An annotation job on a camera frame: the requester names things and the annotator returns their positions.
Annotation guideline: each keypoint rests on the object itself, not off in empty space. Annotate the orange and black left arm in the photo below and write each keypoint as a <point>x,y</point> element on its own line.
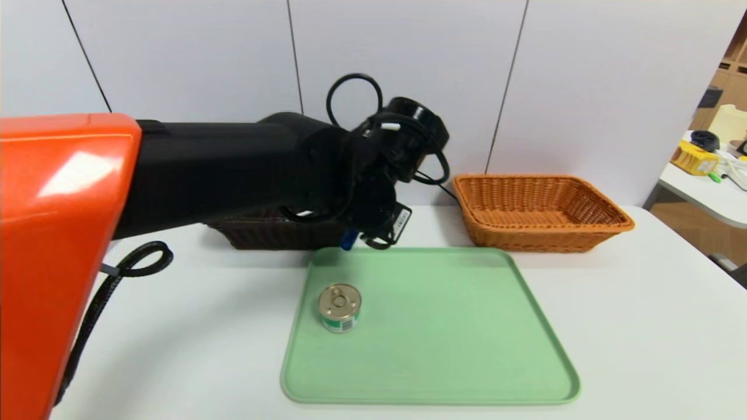
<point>204,169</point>

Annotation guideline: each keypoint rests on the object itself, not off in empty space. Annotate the cream plastic container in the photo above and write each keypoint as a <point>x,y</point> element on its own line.
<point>729,122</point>

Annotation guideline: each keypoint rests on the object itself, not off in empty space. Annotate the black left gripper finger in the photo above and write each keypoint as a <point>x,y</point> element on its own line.
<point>366,238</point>

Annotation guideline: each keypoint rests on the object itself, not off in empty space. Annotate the white side table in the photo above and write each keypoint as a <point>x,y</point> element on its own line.
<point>700,195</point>

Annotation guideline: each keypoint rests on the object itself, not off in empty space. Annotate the orange wicker basket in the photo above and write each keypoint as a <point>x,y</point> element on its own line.
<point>537,204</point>

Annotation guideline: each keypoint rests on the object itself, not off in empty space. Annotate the light green plastic tray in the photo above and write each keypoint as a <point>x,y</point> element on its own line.
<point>443,338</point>

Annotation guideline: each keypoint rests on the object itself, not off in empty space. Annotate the wooden shelf unit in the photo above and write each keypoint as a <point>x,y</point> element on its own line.
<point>732,76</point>

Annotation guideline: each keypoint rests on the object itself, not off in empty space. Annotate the small green marker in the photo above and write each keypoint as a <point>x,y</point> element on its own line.
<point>715,177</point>

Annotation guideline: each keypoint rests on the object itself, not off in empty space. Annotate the tin can with green label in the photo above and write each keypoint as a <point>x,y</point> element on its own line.
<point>339,309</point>

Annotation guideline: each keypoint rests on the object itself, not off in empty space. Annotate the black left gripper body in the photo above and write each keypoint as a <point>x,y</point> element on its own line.
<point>399,224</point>

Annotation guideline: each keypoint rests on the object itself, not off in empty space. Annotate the white marker with blue cap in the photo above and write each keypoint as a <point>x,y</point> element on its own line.
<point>349,240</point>

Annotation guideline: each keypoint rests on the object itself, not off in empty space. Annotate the dark table leg base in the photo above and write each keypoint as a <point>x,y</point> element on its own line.
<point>732,271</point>

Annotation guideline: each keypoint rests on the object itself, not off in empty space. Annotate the pile of white items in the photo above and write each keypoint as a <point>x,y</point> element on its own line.
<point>736,169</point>

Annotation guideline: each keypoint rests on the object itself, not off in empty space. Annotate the yellow box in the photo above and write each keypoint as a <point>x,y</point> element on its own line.
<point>694,158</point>

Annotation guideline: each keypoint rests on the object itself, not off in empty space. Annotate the dark brown wicker basket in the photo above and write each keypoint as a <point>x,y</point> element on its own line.
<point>262,236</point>

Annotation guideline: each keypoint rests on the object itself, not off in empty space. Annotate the black tape roll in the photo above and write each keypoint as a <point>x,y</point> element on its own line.
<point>705,140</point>

